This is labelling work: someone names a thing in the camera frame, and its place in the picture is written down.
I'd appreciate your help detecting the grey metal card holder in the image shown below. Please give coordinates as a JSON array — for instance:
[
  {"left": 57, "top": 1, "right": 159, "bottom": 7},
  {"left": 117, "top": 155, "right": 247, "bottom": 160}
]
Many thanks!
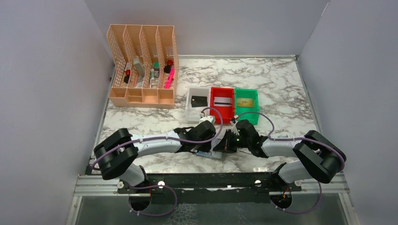
[{"left": 196, "top": 151, "right": 223, "bottom": 160}]

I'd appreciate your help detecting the white plastic bin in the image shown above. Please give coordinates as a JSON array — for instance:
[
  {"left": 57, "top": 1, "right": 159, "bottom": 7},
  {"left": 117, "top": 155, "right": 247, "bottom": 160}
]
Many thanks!
[{"left": 185, "top": 86, "right": 211, "bottom": 123}]

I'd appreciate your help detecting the red plastic bin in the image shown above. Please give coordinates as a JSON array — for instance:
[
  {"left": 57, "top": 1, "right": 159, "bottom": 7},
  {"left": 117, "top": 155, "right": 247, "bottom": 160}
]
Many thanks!
[{"left": 209, "top": 87, "right": 235, "bottom": 124}]

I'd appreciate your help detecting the green plastic bin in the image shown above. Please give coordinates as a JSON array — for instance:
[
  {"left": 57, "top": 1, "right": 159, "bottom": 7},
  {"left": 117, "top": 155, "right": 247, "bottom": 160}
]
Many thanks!
[{"left": 234, "top": 88, "right": 260, "bottom": 125}]

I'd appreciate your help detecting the peach plastic desk organizer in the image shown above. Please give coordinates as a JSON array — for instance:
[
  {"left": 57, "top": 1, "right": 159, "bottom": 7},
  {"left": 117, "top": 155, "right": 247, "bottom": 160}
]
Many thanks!
[{"left": 107, "top": 24, "right": 179, "bottom": 108}]

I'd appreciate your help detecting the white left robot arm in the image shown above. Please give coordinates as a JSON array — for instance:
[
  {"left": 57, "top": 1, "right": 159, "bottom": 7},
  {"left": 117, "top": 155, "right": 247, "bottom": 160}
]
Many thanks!
[{"left": 92, "top": 120, "right": 216, "bottom": 187}]

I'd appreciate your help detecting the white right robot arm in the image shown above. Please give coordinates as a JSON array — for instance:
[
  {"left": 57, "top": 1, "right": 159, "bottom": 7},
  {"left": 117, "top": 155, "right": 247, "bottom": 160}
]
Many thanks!
[{"left": 221, "top": 120, "right": 346, "bottom": 185}]

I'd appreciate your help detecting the black card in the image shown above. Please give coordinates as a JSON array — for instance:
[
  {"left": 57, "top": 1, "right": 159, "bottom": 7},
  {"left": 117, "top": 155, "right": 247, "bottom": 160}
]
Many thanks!
[{"left": 191, "top": 96, "right": 208, "bottom": 108}]

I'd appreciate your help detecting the gold card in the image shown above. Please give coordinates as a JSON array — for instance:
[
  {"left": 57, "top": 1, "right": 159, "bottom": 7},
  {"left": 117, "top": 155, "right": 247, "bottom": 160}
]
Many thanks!
[{"left": 237, "top": 98, "right": 253, "bottom": 107}]

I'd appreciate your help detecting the white striped card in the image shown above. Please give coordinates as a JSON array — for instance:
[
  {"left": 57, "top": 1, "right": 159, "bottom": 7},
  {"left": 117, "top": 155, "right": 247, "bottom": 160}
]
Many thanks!
[{"left": 213, "top": 97, "right": 232, "bottom": 107}]

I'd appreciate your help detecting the pink highlighter pen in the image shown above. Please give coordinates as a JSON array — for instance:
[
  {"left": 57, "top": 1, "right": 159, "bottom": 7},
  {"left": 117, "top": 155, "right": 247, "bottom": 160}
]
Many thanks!
[{"left": 164, "top": 67, "right": 175, "bottom": 89}]

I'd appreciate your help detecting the red black stamp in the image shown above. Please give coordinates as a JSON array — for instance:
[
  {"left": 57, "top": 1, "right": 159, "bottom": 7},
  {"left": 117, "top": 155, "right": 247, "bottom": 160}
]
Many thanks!
[{"left": 163, "top": 60, "right": 174, "bottom": 74}]

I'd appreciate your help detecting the green capped bottle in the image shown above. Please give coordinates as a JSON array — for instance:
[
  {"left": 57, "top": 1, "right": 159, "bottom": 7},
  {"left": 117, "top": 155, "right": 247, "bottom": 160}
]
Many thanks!
[{"left": 153, "top": 62, "right": 160, "bottom": 78}]

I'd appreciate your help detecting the grey box in organizer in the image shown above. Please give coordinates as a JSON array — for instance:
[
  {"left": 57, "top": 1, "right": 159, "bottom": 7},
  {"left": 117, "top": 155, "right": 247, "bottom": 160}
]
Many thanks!
[{"left": 132, "top": 56, "right": 145, "bottom": 75}]

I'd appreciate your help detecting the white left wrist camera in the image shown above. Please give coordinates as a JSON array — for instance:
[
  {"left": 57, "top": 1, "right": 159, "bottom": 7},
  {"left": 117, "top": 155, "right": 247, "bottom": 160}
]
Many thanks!
[{"left": 199, "top": 115, "right": 215, "bottom": 124}]

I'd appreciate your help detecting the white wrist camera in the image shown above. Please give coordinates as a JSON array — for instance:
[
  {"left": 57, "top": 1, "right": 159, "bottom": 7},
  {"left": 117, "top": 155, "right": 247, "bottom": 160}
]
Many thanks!
[
  {"left": 230, "top": 115, "right": 239, "bottom": 127},
  {"left": 199, "top": 115, "right": 215, "bottom": 124}
]

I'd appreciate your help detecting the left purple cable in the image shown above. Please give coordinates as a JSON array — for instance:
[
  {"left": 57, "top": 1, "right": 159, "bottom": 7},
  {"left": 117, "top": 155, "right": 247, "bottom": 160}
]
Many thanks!
[{"left": 91, "top": 107, "right": 224, "bottom": 172}]

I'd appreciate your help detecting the purple cable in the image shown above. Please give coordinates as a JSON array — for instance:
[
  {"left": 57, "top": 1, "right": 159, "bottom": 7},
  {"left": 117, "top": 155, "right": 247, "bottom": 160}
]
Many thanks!
[
  {"left": 91, "top": 107, "right": 224, "bottom": 172},
  {"left": 231, "top": 111, "right": 346, "bottom": 215}
]

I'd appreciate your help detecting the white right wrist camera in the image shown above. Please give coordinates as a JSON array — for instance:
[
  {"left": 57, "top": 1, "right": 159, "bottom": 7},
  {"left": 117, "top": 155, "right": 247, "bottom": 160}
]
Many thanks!
[{"left": 230, "top": 115, "right": 239, "bottom": 127}]

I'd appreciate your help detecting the black mounting rail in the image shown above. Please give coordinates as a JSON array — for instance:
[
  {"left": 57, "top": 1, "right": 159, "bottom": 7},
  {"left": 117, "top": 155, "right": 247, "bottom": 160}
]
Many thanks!
[{"left": 77, "top": 172, "right": 302, "bottom": 206}]

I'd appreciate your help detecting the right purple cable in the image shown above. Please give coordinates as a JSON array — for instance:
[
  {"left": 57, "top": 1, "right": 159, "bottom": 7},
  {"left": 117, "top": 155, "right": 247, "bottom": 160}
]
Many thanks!
[{"left": 231, "top": 111, "right": 346, "bottom": 215}]

